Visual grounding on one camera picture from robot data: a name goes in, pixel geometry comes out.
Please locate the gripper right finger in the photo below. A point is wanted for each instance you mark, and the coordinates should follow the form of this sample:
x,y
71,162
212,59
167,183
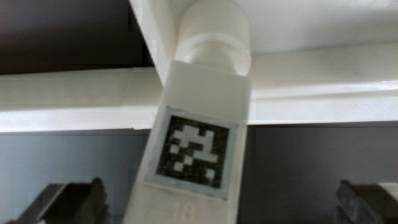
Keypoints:
x,y
366,203

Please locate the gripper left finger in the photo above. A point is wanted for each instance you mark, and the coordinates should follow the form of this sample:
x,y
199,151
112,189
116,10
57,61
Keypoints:
x,y
70,204

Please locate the white table leg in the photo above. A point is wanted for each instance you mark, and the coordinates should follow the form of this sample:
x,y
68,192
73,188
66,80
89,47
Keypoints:
x,y
187,186

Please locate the white U-shaped obstacle fence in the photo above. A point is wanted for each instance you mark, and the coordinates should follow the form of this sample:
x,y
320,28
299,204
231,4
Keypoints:
x,y
105,99

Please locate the white square table top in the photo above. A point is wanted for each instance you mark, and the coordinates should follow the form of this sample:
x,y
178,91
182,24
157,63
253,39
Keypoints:
x,y
324,60

